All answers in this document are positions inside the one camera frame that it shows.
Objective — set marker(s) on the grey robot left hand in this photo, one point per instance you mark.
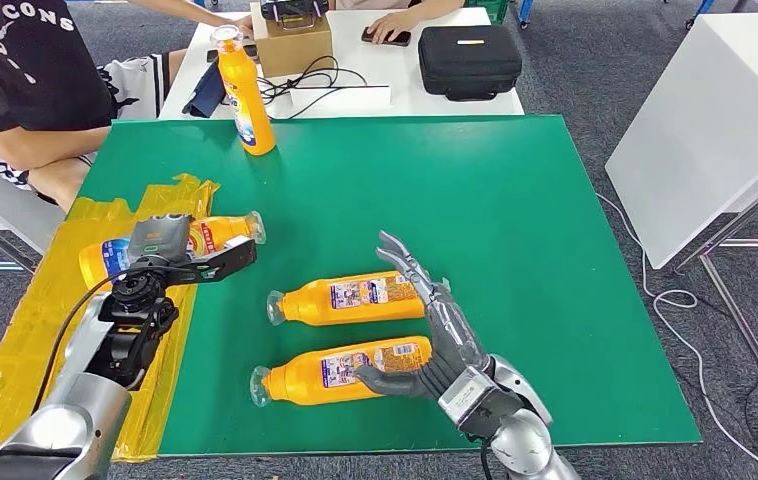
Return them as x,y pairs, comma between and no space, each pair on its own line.
160,237

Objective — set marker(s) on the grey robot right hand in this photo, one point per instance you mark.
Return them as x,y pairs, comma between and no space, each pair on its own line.
452,338

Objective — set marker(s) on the orange detergent bottle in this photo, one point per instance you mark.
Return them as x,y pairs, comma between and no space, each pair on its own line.
299,385
250,112
352,314
226,232

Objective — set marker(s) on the black smartphone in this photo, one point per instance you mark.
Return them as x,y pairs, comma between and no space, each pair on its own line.
400,38

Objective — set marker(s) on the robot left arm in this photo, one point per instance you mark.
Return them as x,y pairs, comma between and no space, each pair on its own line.
74,411

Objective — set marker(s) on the navy blue pouch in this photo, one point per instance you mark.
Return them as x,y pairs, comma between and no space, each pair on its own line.
207,93

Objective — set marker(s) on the yellow taped cardboard sheet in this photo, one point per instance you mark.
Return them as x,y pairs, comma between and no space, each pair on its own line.
21,358

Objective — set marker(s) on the dark flat tablet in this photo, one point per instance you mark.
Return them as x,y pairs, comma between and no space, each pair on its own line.
251,50

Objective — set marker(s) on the person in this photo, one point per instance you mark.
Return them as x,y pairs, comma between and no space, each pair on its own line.
207,12
21,66
392,23

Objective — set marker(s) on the cardboard box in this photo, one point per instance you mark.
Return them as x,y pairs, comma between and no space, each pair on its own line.
291,52

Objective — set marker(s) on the white flat box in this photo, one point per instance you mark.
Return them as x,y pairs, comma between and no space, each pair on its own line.
341,99

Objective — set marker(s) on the black controller device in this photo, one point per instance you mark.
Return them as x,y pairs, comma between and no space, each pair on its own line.
293,8

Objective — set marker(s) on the black carrying case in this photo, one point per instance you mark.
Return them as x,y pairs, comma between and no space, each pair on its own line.
470,63

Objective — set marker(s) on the white desk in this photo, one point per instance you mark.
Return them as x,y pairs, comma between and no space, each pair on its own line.
379,66

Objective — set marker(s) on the green plastic crate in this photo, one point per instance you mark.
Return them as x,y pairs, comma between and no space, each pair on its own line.
492,9

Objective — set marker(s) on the white cabinet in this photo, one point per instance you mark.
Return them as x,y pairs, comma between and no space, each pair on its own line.
704,122

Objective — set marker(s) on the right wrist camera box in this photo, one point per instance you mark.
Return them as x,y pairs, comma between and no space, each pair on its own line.
468,397

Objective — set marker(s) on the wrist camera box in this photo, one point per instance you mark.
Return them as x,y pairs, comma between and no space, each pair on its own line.
233,255
468,397

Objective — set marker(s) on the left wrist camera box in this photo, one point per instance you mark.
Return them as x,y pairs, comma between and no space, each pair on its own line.
233,255

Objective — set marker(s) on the metal stand frame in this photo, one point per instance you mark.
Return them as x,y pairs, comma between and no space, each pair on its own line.
737,320

